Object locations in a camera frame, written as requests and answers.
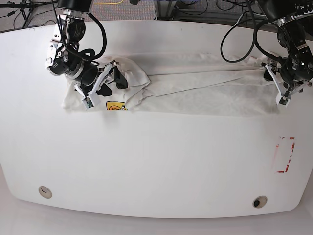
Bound right table cable grommet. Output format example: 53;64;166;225
252;195;268;209

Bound white graphic T-shirt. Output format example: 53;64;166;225
60;51;288;116

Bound aluminium frame rack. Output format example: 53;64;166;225
153;0;265;27

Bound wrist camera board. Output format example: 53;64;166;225
276;95;290;107
82;97;100;110

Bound white power strip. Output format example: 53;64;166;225
294;6;313;19

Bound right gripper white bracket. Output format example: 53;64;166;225
73;60;128;100

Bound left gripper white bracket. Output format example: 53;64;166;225
261;56;312;99

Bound yellow cable on floor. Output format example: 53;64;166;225
92;0;124;7

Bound black tripod stand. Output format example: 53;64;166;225
0;0;59;29

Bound table cable grommet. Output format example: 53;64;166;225
38;186;52;199
252;195;268;209

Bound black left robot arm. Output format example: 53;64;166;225
250;0;313;106

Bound red tape rectangle marking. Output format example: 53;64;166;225
272;136;295;174

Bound left table cable grommet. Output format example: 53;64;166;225
38;186;52;199

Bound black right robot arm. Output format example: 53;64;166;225
45;0;128;102

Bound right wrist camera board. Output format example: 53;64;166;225
82;97;100;110

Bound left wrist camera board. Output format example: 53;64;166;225
276;95;290;107

